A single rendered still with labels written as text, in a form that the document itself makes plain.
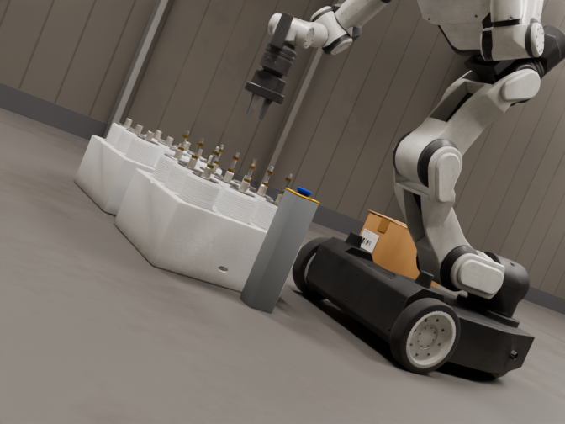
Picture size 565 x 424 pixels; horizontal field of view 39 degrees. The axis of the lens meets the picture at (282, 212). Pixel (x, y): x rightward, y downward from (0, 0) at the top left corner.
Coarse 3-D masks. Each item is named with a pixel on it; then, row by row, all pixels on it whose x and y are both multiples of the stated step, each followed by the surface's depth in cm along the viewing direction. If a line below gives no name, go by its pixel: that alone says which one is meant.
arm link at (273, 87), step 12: (264, 60) 222; (276, 60) 221; (288, 60) 222; (264, 72) 223; (276, 72) 223; (288, 72) 224; (252, 84) 225; (264, 84) 223; (276, 84) 222; (264, 96) 223; (276, 96) 222
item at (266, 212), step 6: (264, 204) 221; (270, 204) 220; (258, 210) 222; (264, 210) 220; (270, 210) 220; (276, 210) 219; (258, 216) 222; (264, 216) 220; (270, 216) 219; (252, 222) 224; (258, 222) 221; (264, 222) 220; (270, 222) 220; (264, 228) 220
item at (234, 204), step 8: (224, 192) 216; (232, 192) 214; (224, 200) 215; (232, 200) 214; (240, 200) 214; (248, 200) 214; (256, 200) 218; (216, 208) 217; (224, 208) 214; (232, 208) 214; (240, 208) 214; (248, 208) 215; (232, 216) 214; (240, 216) 214; (248, 216) 216
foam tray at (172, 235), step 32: (128, 192) 235; (160, 192) 214; (128, 224) 227; (160, 224) 208; (192, 224) 205; (224, 224) 210; (160, 256) 204; (192, 256) 208; (224, 256) 212; (256, 256) 216
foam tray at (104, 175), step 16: (96, 144) 274; (96, 160) 269; (112, 160) 257; (128, 160) 249; (80, 176) 278; (96, 176) 265; (112, 176) 252; (128, 176) 250; (96, 192) 260; (112, 192) 249; (112, 208) 251
